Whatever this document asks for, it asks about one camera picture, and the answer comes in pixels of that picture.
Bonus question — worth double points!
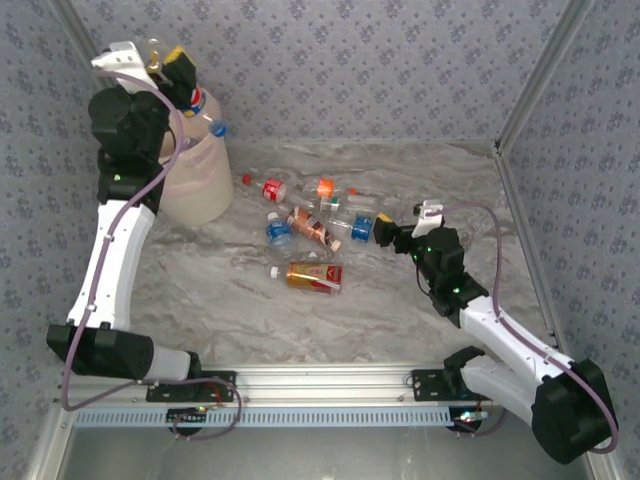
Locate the blue Pepsi bottle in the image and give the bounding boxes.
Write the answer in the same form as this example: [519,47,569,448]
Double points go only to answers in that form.
[180,85,228,140]

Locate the blue label QR code bottle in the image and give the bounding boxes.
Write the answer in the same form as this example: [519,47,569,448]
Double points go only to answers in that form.
[332,213,376,244]

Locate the copper brown coffee bottle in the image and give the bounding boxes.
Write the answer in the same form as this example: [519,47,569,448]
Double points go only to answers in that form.
[286,205,344,252]

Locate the red label cola bottle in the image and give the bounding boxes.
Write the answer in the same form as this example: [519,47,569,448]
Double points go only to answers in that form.
[241,173,319,211]

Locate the pale pink lined waste bin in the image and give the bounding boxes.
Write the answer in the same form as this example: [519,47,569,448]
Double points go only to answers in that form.
[158,87,236,227]

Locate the clear bottle orange cap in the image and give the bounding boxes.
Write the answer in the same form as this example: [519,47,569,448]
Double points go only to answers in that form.
[348,187,385,215]

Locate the small bottle green cap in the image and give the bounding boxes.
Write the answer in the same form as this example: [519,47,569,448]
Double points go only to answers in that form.
[320,197,351,226]

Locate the gold red tea bottle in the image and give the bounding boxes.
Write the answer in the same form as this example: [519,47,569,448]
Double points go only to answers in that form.
[269,261,345,295]

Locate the blue label water bottle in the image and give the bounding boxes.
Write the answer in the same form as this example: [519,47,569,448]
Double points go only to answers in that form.
[264,211,296,259]

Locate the black LED control board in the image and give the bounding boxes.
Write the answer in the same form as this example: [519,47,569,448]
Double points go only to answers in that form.
[449,408,494,432]
[166,407,209,427]

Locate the grey metal base panel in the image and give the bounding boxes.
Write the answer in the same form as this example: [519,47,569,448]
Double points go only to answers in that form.
[49,425,601,480]

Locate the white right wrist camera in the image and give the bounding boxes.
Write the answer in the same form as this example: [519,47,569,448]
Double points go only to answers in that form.
[412,199,446,237]

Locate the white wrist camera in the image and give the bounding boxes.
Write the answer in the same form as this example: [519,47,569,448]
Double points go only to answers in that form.
[412,199,446,237]
[91,41,151,94]

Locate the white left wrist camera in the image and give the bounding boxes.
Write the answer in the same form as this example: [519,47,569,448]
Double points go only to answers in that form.
[91,41,151,94]

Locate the purple cable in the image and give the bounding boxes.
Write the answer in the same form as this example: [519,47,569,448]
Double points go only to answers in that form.
[437,202,620,455]
[59,69,244,441]

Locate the aluminium side rail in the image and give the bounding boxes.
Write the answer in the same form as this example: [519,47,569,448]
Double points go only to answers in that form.
[494,144,574,365]

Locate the aluminium frame post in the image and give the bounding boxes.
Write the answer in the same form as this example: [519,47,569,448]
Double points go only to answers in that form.
[492,0,599,159]
[49,0,104,59]

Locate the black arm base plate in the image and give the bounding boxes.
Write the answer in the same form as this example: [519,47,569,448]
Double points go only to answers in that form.
[146,370,237,403]
[410,369,464,403]

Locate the aluminium front rail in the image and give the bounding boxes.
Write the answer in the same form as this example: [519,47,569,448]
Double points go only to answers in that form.
[53,364,600,405]

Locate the white slotted cable duct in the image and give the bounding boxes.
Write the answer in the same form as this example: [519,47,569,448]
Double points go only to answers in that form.
[73,405,454,428]

